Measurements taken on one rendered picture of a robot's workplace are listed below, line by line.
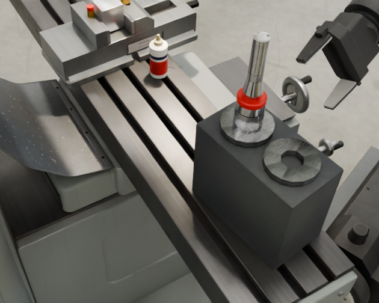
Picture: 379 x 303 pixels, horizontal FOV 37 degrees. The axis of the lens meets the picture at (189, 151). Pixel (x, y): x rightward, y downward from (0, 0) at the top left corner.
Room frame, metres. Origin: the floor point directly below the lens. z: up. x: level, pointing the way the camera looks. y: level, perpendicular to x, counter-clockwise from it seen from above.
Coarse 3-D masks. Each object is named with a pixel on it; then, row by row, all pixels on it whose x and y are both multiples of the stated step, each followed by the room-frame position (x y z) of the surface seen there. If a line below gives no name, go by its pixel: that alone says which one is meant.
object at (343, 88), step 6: (342, 84) 0.72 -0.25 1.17; (348, 84) 0.71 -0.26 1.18; (354, 84) 0.71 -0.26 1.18; (336, 90) 0.71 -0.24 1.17; (342, 90) 0.70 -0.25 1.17; (348, 90) 0.70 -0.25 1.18; (330, 96) 0.70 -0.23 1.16; (336, 96) 0.69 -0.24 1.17; (342, 96) 0.69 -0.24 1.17; (324, 102) 0.69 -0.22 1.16; (330, 102) 0.69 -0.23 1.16; (336, 102) 0.68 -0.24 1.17; (330, 108) 0.68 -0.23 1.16
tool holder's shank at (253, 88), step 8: (264, 32) 0.66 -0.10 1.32; (256, 40) 0.64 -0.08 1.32; (264, 40) 0.64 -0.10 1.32; (256, 48) 0.64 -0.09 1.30; (264, 48) 0.64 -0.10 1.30; (256, 56) 0.64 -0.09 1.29; (264, 56) 0.64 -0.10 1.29; (256, 64) 0.64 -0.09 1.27; (264, 64) 0.64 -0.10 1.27; (248, 72) 0.65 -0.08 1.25; (256, 72) 0.64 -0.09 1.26; (248, 80) 0.64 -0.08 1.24; (256, 80) 0.64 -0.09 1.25; (248, 88) 0.64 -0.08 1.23; (256, 88) 0.64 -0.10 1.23; (248, 96) 0.64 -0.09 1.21; (256, 96) 0.63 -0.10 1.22
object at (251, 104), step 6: (240, 90) 0.66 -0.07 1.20; (240, 96) 0.64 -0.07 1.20; (264, 96) 0.65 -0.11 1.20; (240, 102) 0.63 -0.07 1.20; (246, 102) 0.63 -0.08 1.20; (252, 102) 0.63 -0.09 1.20; (258, 102) 0.63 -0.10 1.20; (264, 102) 0.64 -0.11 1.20; (246, 108) 0.63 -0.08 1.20; (252, 108) 0.63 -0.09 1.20; (258, 108) 0.63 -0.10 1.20
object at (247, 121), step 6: (240, 108) 0.63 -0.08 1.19; (264, 108) 0.64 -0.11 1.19; (234, 114) 0.65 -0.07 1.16; (240, 114) 0.63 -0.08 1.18; (246, 114) 0.63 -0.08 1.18; (252, 114) 0.63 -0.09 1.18; (258, 114) 0.63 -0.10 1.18; (234, 120) 0.64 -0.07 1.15; (240, 120) 0.63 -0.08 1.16; (246, 120) 0.63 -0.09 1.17; (252, 120) 0.63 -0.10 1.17; (258, 120) 0.63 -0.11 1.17; (240, 126) 0.63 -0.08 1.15; (246, 126) 0.63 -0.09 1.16; (252, 126) 0.63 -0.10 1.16; (258, 126) 0.63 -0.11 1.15; (246, 132) 0.63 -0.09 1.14; (252, 132) 0.63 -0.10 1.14
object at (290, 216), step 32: (224, 128) 0.63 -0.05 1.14; (288, 128) 0.65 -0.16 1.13; (224, 160) 0.60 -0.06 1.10; (256, 160) 0.58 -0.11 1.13; (288, 160) 0.58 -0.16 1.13; (320, 160) 0.58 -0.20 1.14; (224, 192) 0.59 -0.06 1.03; (256, 192) 0.54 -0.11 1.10; (288, 192) 0.52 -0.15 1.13; (320, 192) 0.54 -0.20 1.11; (256, 224) 0.53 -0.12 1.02; (288, 224) 0.49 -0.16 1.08; (320, 224) 0.56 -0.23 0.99; (288, 256) 0.51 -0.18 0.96
